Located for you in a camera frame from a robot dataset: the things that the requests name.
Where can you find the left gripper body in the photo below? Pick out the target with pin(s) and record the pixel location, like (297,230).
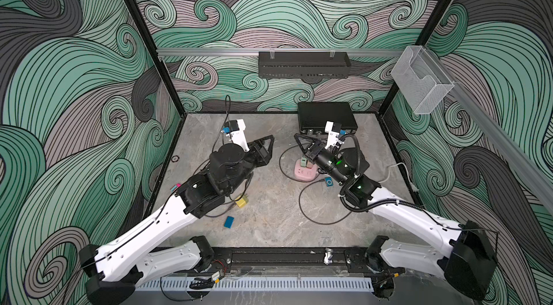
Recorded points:
(251,157)

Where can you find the clear acrylic wall holder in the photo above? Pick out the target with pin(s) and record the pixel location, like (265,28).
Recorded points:
(422,79)

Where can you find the black wall shelf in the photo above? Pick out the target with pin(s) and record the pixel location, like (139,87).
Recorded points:
(303,65)

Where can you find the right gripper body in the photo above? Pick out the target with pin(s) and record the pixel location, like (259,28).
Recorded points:
(312,157)

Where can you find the white slotted cable duct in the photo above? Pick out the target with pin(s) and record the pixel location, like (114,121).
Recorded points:
(258,283)

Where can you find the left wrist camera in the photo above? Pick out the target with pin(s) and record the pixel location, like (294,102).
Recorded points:
(234,129)

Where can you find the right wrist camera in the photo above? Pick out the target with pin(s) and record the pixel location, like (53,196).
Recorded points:
(334,133)

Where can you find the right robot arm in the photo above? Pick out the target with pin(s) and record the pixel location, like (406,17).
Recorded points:
(460,253)

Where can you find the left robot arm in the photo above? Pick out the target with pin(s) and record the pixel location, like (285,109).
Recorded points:
(116,269)

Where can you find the black briefcase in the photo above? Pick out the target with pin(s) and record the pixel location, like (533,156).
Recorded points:
(313,116)

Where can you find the blue mp3 player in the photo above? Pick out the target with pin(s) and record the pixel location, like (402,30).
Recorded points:
(329,182)

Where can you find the teal small block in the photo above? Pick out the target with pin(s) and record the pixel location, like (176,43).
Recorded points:
(229,222)

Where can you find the yellow charger cube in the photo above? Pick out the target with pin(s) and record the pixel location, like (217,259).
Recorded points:
(242,201)

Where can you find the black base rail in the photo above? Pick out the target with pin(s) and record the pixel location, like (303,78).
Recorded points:
(241,260)

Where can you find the pink multicolour small device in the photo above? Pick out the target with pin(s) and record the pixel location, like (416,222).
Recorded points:
(175,187)

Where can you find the pink power strip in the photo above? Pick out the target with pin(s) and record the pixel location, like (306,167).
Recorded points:
(305,174)

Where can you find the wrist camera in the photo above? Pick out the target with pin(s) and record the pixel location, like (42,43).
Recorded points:
(334,133)
(234,129)

